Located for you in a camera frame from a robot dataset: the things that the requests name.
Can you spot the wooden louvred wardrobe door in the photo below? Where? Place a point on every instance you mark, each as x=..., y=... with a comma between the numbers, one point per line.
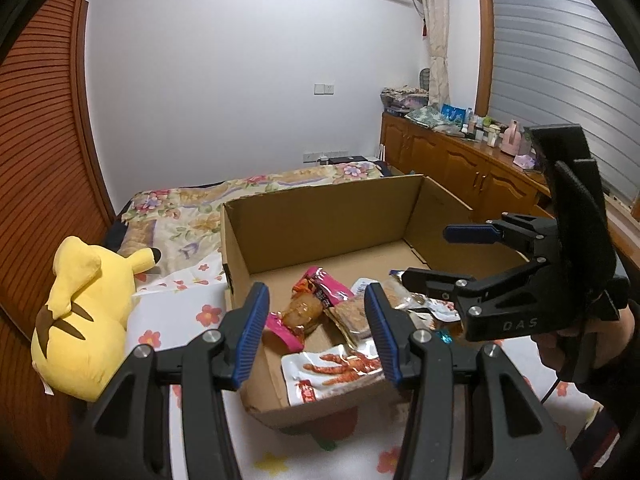
x=40, y=135

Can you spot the person's right forearm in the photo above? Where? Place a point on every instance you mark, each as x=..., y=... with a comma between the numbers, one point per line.
x=615, y=410

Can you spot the purple pouch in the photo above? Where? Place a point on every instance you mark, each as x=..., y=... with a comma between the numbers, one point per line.
x=526, y=162

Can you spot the stack of folded cloths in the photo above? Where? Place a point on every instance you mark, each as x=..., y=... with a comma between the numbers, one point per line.
x=407, y=107

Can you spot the wooden cabinet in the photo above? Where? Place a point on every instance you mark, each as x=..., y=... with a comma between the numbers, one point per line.
x=450, y=160

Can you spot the black box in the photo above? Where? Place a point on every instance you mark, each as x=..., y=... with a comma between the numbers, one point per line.
x=352, y=159

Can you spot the pink container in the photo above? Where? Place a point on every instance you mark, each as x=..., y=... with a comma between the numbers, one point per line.
x=511, y=137

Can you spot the brown cardboard box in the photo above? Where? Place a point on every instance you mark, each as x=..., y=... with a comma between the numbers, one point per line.
x=325, y=225

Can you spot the yellow plush toy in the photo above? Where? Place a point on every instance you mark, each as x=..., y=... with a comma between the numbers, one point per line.
x=85, y=320

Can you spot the floral quilt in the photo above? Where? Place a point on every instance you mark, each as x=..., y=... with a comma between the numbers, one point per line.
x=190, y=210

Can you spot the row of small bottles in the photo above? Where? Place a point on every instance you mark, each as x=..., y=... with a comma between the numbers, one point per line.
x=482, y=130

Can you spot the small orange snack packet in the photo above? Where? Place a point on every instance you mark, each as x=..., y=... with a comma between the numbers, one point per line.
x=442, y=334

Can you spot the strawberry print blanket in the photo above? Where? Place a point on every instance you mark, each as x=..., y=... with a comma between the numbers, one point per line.
x=200, y=315

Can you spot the pink drumstick snack packet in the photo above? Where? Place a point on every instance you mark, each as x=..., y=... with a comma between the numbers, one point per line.
x=327, y=285

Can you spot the blue box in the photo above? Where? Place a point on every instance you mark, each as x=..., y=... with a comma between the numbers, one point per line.
x=453, y=114

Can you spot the white chicken feet packet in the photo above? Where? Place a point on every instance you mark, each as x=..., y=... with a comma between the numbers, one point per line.
x=312, y=375

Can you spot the person's right hand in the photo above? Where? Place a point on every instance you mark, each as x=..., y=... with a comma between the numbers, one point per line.
x=615, y=345

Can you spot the clear brown snack packet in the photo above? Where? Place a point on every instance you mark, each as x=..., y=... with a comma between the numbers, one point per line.
x=436, y=310

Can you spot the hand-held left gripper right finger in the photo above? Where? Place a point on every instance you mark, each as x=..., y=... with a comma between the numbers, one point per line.
x=382, y=335

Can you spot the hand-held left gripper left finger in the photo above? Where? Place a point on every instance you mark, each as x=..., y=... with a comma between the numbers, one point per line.
x=250, y=332

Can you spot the white wall socket strip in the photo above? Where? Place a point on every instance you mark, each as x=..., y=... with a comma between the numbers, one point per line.
x=320, y=154

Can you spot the grey window blind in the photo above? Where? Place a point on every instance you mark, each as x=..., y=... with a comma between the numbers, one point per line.
x=560, y=70

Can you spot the beige patterned curtain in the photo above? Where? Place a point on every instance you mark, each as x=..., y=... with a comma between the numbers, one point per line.
x=435, y=35

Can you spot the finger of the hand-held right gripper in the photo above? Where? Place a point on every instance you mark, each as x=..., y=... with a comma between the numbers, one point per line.
x=435, y=282
x=470, y=233

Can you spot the white and blue snack packet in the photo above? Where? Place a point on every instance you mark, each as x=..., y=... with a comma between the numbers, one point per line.
x=364, y=286

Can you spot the brown cracker packet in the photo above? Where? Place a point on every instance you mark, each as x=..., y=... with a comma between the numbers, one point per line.
x=350, y=317

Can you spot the white wall switch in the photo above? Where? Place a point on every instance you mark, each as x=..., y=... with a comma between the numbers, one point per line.
x=324, y=89

